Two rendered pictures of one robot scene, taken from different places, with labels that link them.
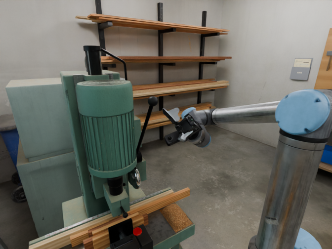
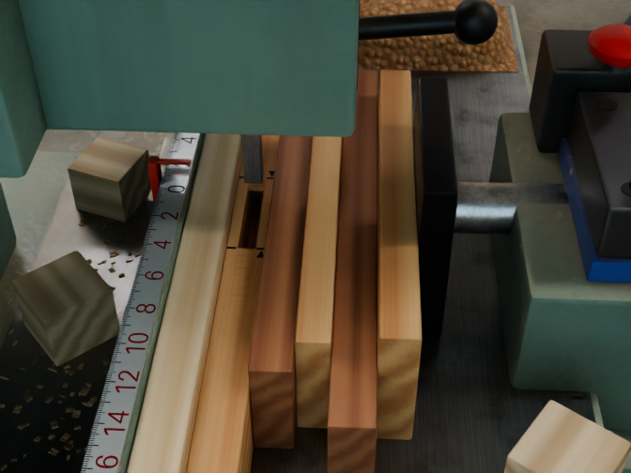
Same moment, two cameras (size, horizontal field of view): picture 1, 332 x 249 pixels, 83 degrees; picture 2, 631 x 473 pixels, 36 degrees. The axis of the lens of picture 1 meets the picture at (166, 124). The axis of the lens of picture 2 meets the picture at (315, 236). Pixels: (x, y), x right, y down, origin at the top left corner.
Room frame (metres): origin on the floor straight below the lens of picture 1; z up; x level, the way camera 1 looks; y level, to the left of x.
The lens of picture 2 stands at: (0.39, 0.50, 1.25)
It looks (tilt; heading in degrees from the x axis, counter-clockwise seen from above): 42 degrees down; 304
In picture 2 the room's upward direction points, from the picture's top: straight up
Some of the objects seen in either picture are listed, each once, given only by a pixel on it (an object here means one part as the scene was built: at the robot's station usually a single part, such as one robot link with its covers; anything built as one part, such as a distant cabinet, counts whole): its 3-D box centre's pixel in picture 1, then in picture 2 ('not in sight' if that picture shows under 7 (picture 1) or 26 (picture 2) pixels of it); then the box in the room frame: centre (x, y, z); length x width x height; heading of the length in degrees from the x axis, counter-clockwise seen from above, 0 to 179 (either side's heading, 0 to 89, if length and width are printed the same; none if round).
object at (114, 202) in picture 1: (116, 197); (202, 38); (0.64, 0.21, 1.03); 0.14 x 0.07 x 0.09; 31
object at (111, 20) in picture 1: (170, 80); not in sight; (3.31, -0.07, 1.20); 2.71 x 0.56 x 2.40; 125
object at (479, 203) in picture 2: (123, 238); (491, 207); (0.51, 0.16, 0.95); 0.09 x 0.07 x 0.09; 121
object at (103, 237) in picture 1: (119, 233); (393, 234); (0.55, 0.18, 0.93); 0.20 x 0.02 x 0.07; 121
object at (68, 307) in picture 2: not in sight; (67, 307); (0.74, 0.24, 0.82); 0.04 x 0.04 x 0.04; 72
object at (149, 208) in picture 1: (139, 212); (271, 123); (0.67, 0.12, 0.92); 0.56 x 0.02 x 0.04; 121
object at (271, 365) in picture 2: (111, 227); (286, 269); (0.58, 0.22, 0.93); 0.17 x 0.02 x 0.05; 121
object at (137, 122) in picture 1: (131, 132); not in sight; (0.88, 0.18, 1.23); 0.09 x 0.08 x 0.15; 31
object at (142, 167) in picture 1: (136, 169); not in sight; (0.86, 0.16, 1.02); 0.09 x 0.07 x 0.12; 121
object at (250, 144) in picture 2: not in sight; (251, 137); (0.62, 0.20, 0.97); 0.01 x 0.01 x 0.05; 31
